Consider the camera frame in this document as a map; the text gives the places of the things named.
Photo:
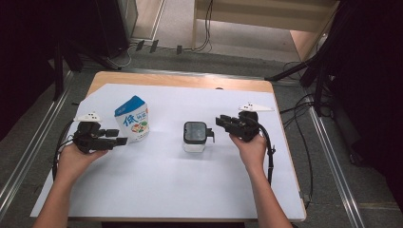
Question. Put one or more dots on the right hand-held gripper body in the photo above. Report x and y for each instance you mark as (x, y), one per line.
(247, 128)

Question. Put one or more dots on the black metal stand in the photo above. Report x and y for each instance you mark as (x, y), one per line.
(58, 63)
(316, 63)

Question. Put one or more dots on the person's left hand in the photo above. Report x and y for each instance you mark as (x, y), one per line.
(71, 164)

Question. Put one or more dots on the white paper sheet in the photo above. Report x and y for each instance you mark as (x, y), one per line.
(158, 183)

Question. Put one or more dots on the person's right hand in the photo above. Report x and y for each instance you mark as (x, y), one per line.
(253, 153)

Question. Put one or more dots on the white pouch with blue top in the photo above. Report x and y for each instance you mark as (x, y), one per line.
(134, 123)

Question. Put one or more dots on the metal floor rail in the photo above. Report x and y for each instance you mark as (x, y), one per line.
(28, 152)
(335, 164)

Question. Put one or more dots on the glass jar with black lid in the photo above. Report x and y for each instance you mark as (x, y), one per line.
(195, 133)

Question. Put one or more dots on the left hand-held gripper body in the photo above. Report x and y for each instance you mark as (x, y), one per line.
(90, 139)

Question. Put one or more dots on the light wooden shelf unit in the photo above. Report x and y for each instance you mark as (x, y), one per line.
(253, 19)

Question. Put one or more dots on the black curtain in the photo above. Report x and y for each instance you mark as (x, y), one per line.
(31, 47)
(380, 95)

